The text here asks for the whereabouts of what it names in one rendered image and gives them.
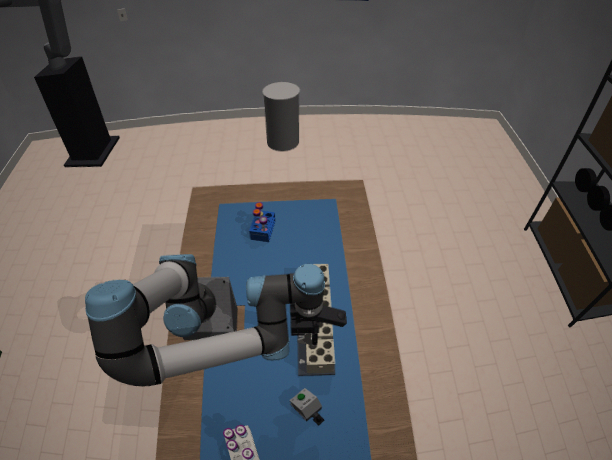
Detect blue tube rack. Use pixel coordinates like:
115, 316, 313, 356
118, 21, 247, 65
249, 211, 275, 242

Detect blue bench mat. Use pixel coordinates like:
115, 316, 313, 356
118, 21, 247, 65
200, 199, 371, 460

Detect cream bucket adapter with holes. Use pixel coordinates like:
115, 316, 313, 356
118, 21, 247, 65
318, 322, 333, 339
314, 264, 330, 287
323, 287, 331, 307

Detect white tube rack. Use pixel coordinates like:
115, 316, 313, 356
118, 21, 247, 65
228, 425, 260, 460

